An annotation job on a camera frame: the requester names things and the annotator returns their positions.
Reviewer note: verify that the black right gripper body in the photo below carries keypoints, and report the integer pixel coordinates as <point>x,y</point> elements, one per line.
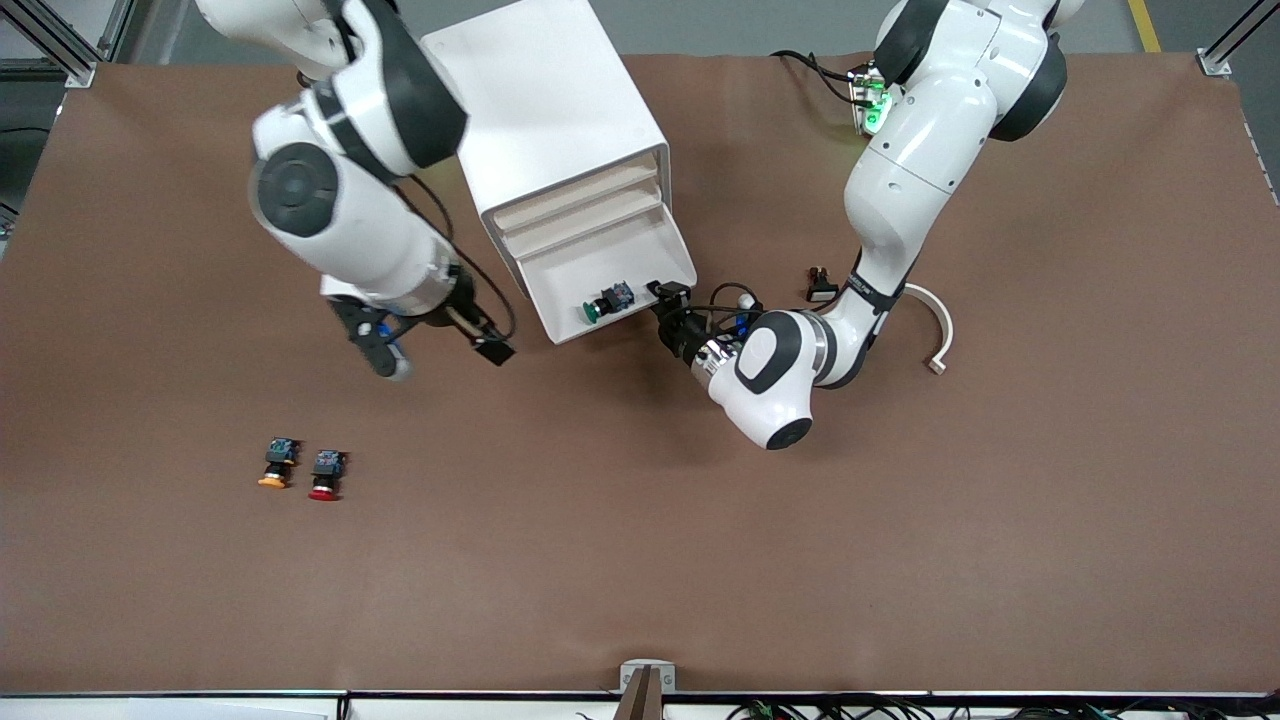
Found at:
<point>461,303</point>

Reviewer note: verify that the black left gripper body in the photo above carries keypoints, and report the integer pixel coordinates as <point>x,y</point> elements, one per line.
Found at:
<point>682,334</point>

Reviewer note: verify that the green push button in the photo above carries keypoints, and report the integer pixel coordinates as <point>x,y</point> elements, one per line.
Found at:
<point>608,302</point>

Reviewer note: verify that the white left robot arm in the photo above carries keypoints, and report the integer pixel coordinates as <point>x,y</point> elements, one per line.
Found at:
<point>910,160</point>

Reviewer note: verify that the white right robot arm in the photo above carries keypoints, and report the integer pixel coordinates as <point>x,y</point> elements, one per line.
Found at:
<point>340,220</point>

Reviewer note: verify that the black white rectangular button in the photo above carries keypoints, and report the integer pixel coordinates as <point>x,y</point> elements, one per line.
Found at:
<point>822,290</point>

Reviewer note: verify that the red push button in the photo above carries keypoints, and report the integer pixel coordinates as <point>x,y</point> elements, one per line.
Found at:
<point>326,475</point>

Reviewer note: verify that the yellow push button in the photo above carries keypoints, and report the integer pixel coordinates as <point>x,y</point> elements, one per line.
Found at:
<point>277,465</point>

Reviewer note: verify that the brown table cover sheet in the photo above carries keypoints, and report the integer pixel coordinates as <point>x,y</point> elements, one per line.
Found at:
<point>640,550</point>

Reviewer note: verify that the yellow floor tape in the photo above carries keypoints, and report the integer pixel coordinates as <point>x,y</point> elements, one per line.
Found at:
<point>1145,25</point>

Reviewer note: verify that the white curved bracket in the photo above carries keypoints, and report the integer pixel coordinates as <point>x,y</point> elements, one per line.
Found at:
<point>942,325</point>

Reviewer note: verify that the grey metal bracket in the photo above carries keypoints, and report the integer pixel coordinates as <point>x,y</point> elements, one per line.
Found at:
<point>630,672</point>

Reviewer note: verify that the white table edge rail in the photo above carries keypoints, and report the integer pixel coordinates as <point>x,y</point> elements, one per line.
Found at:
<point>450,708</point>

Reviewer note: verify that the brown tapered post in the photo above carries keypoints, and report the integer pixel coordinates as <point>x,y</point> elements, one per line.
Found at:
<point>640,700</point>

